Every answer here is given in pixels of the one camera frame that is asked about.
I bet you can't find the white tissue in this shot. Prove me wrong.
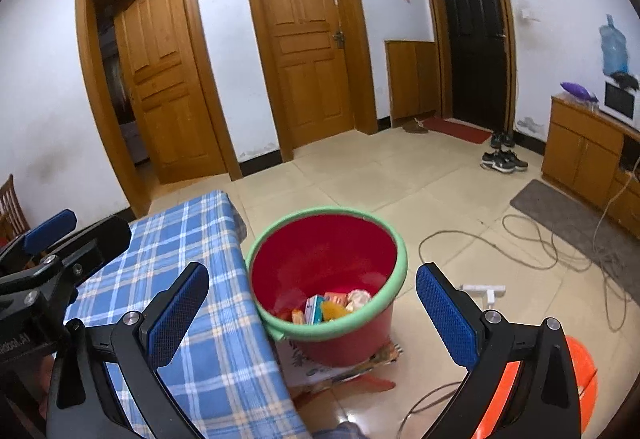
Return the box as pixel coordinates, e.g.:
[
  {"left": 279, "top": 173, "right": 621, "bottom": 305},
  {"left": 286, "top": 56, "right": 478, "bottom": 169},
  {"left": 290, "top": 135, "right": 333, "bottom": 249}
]
[{"left": 345, "top": 289, "right": 372, "bottom": 312}]

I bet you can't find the white medicine box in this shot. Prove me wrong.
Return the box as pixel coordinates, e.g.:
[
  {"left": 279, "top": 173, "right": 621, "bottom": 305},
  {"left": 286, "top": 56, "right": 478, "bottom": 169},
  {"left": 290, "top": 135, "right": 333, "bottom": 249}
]
[{"left": 304, "top": 295, "right": 324, "bottom": 325}]

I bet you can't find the black entrance door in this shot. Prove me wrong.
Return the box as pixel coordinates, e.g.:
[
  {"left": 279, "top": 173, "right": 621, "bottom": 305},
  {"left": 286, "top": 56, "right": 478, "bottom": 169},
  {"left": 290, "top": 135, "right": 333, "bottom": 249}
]
[{"left": 445, "top": 0, "right": 506, "bottom": 132}]

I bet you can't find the red bin green rim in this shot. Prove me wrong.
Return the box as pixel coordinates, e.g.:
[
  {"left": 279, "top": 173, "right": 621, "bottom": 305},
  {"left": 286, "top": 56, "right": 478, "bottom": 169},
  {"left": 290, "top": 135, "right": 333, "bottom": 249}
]
[{"left": 245, "top": 206, "right": 408, "bottom": 367}]

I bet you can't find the wooden chair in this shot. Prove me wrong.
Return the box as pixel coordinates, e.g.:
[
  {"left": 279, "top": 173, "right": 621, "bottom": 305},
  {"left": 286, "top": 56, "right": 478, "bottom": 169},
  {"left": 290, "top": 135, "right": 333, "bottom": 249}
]
[{"left": 0, "top": 175, "right": 30, "bottom": 247}]

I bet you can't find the wooden side cabinet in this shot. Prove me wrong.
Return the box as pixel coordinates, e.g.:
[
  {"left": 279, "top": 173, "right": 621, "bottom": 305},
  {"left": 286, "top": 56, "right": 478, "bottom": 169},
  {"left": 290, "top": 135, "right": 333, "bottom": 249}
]
[{"left": 542, "top": 94, "right": 639, "bottom": 237}]

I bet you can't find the red doormat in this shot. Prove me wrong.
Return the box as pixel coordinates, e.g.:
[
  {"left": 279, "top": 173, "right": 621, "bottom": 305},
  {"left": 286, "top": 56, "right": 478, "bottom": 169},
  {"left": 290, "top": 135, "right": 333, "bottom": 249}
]
[{"left": 420, "top": 118, "right": 491, "bottom": 144}]

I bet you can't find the black sneakers pair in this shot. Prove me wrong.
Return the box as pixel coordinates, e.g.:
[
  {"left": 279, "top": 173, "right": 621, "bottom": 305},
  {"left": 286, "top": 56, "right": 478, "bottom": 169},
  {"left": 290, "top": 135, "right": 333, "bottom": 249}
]
[{"left": 480, "top": 133, "right": 528, "bottom": 174}]

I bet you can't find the white microwave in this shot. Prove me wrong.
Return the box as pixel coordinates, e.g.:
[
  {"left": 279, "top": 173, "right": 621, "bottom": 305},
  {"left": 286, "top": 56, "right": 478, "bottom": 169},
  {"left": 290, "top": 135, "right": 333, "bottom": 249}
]
[{"left": 599, "top": 77, "right": 640, "bottom": 130}]

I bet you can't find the grey floor mat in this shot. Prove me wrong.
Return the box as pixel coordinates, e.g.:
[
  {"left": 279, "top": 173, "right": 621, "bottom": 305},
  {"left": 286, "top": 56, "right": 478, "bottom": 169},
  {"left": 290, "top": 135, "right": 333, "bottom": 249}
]
[{"left": 510, "top": 179, "right": 640, "bottom": 303}]

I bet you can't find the blue water jug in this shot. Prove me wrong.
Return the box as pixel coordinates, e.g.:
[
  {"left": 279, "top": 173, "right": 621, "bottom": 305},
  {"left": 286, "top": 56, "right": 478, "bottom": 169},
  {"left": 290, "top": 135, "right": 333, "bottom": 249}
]
[{"left": 599, "top": 14, "right": 628, "bottom": 76}]

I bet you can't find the wooden shoe cabinet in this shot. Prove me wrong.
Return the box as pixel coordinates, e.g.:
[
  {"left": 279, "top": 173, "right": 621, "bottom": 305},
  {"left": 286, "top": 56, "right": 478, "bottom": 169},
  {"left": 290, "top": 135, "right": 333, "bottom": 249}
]
[{"left": 385, "top": 40, "right": 440, "bottom": 123}]

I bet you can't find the brown slipper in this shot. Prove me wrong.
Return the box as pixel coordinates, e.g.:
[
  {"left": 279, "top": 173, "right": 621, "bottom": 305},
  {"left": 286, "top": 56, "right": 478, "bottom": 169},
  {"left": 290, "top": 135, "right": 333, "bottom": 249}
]
[{"left": 401, "top": 118, "right": 428, "bottom": 134}]

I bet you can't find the open wooden door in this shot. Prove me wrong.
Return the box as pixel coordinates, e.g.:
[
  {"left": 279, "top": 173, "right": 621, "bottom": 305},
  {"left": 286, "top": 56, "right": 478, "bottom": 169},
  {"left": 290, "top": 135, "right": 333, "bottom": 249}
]
[{"left": 114, "top": 0, "right": 226, "bottom": 184}]

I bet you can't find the blue plaid tablecloth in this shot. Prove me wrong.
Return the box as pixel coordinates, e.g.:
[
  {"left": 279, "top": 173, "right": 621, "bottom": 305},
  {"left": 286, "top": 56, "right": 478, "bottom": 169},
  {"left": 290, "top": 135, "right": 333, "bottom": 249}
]
[{"left": 66, "top": 190, "right": 309, "bottom": 438}]

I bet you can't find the white power strip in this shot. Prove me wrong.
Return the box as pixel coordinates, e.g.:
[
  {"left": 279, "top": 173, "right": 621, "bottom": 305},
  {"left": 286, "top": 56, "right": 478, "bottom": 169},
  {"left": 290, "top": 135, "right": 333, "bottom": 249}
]
[{"left": 460, "top": 284, "right": 506, "bottom": 309}]

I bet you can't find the purple object on cabinet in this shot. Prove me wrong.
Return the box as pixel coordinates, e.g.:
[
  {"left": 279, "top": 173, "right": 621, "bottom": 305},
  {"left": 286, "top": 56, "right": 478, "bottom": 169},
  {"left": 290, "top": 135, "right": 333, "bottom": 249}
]
[{"left": 561, "top": 82, "right": 599, "bottom": 104}]

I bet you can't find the orange biscuit packet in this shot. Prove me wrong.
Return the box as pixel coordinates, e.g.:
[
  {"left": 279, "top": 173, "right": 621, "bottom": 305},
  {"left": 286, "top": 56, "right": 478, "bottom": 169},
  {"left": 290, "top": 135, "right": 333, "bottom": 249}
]
[{"left": 291, "top": 309, "right": 306, "bottom": 325}]

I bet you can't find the closed wooden door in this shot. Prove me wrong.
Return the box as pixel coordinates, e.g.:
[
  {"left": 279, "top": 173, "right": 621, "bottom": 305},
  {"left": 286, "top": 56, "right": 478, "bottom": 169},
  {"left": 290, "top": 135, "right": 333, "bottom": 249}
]
[{"left": 262, "top": 0, "right": 354, "bottom": 148}]

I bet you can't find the orange plastic stool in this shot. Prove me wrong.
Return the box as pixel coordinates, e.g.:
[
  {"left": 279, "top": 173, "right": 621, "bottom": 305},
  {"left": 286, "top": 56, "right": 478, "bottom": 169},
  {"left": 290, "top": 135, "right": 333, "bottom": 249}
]
[{"left": 473, "top": 336, "right": 598, "bottom": 439}]

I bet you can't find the yellow foam fruit net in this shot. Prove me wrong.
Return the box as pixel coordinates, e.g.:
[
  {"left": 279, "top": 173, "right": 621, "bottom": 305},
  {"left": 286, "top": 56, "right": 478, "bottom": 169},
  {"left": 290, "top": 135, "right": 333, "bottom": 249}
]
[{"left": 320, "top": 300, "right": 352, "bottom": 322}]

